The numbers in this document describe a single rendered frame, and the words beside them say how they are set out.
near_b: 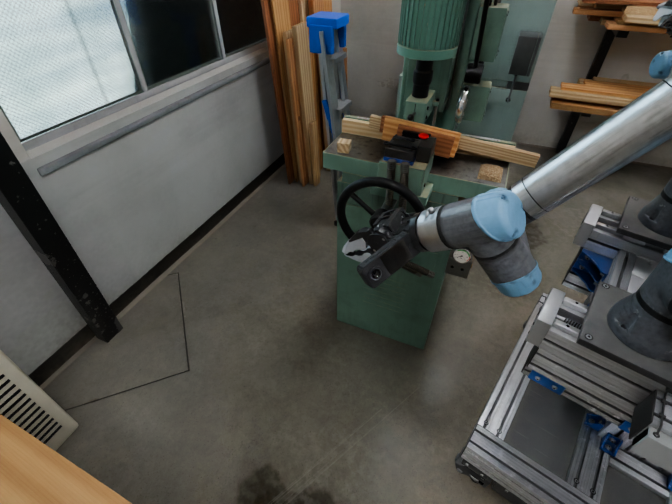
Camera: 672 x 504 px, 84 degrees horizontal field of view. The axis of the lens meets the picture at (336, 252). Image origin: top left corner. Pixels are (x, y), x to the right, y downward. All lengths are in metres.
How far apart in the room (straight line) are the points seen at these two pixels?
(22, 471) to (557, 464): 1.48
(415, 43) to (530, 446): 1.30
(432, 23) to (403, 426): 1.39
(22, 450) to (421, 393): 1.31
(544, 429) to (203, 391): 1.31
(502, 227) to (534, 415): 1.08
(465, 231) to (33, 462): 1.11
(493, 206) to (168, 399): 1.54
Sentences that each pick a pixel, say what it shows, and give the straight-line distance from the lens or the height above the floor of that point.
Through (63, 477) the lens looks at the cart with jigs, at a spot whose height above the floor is 0.53.
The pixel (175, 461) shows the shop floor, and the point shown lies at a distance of 1.68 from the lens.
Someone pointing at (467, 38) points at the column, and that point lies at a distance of 1.45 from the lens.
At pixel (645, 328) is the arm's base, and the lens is 0.99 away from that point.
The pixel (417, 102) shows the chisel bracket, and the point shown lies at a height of 1.07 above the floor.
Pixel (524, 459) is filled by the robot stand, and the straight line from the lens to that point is 1.46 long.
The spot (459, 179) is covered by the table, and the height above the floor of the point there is 0.90.
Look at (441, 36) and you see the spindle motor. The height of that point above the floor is 1.26.
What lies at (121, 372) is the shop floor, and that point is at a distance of 1.97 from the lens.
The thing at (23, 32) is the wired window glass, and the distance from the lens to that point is 1.82.
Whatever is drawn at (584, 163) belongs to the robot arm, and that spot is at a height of 1.21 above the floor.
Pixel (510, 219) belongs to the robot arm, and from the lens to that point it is 0.57.
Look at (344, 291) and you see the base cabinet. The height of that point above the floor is 0.23.
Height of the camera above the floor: 1.49
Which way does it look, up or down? 42 degrees down
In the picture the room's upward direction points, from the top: straight up
